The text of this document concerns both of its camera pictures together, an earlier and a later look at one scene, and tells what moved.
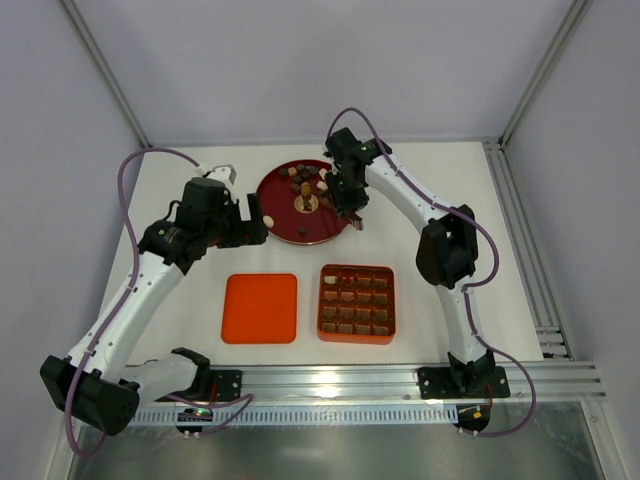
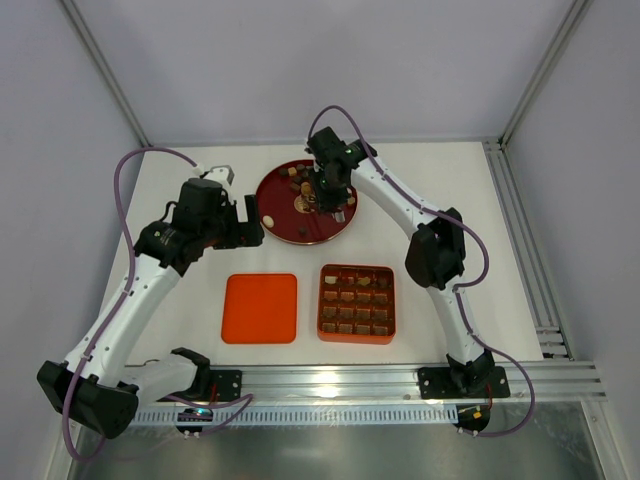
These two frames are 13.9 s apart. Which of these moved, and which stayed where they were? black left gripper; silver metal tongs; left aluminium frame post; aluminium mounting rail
Moved: silver metal tongs
Stayed: black left gripper; left aluminium frame post; aluminium mounting rail
